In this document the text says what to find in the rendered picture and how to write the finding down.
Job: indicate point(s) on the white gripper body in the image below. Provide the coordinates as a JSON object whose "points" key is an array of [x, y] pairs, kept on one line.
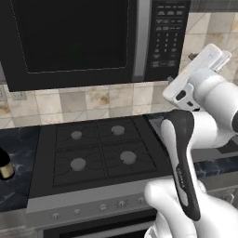
{"points": [[203, 60]]}

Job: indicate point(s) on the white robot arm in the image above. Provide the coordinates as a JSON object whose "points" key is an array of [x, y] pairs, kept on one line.
{"points": [[210, 130]]}

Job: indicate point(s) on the black microwave oven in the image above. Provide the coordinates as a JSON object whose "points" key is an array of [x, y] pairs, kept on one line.
{"points": [[167, 37]]}

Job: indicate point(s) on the black microwave door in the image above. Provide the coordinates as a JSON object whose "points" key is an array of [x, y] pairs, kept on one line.
{"points": [[71, 40]]}

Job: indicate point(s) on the black gas hob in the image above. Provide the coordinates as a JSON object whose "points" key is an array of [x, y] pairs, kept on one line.
{"points": [[102, 148]]}

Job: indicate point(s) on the grey drawer front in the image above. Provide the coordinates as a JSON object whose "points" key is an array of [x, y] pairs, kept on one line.
{"points": [[221, 190]]}

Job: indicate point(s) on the silver oven knob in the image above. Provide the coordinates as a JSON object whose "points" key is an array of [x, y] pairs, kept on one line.
{"points": [[76, 212], [141, 200], [121, 204], [55, 216], [103, 207]]}

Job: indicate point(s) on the silver oven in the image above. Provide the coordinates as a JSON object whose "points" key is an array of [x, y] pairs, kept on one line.
{"points": [[93, 214]]}

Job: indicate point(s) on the dark bottle with gold label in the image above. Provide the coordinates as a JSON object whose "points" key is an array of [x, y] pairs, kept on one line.
{"points": [[5, 165]]}

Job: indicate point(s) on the grey wall cupboard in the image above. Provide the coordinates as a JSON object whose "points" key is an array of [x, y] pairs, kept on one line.
{"points": [[214, 5]]}

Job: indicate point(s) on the beige wall socket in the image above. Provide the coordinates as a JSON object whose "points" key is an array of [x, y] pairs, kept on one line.
{"points": [[19, 95]]}

